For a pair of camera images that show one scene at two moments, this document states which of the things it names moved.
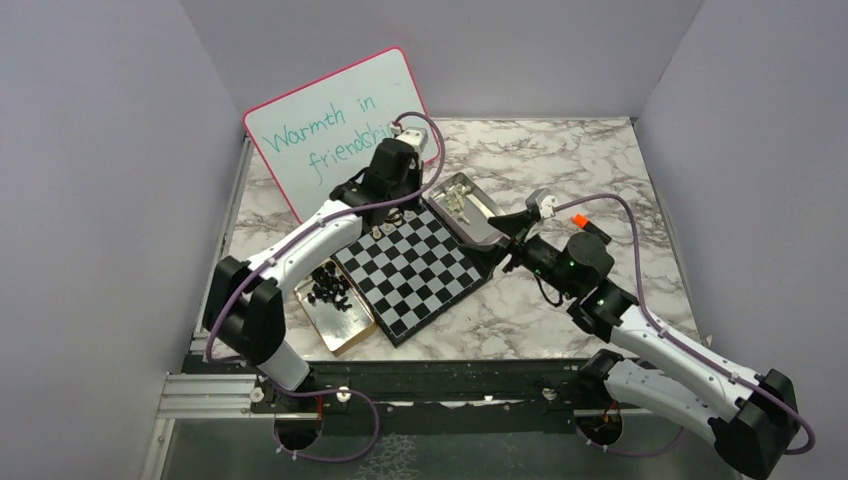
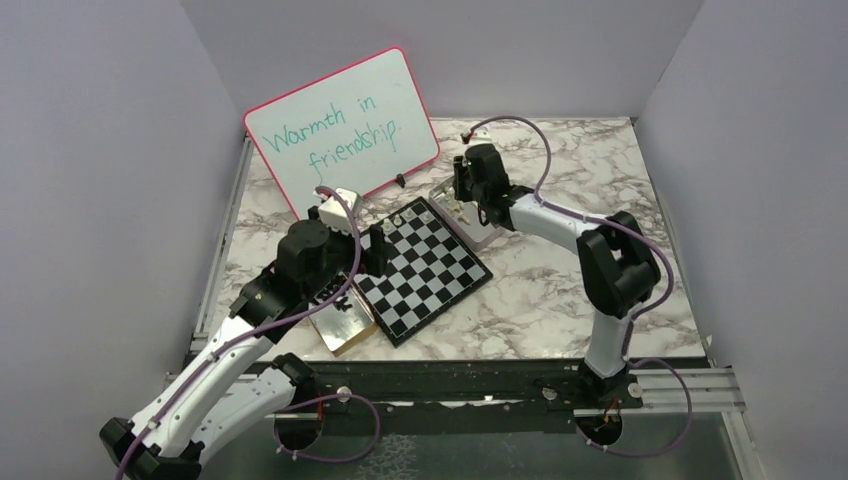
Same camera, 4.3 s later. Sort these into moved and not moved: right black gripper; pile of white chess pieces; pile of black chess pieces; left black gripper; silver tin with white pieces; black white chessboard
Moved: left black gripper; right black gripper
Not moved: black white chessboard; pile of black chess pieces; silver tin with white pieces; pile of white chess pieces
